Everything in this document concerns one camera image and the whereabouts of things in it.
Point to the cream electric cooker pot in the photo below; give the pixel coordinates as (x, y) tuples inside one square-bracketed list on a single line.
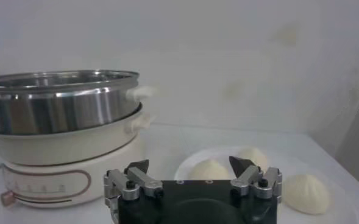
[(69, 146)]

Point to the white steamed baozi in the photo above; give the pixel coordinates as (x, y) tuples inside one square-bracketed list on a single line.
[(305, 194), (209, 170), (253, 156)]

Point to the white round plate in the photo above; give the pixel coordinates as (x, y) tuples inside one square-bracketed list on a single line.
[(337, 213)]

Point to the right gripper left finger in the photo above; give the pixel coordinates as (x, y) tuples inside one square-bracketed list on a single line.
[(142, 179)]

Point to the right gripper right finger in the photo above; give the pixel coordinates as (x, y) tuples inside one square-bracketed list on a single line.
[(246, 176)]

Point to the stainless steel steamer basket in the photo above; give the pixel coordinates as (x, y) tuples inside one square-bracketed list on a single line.
[(60, 106)]

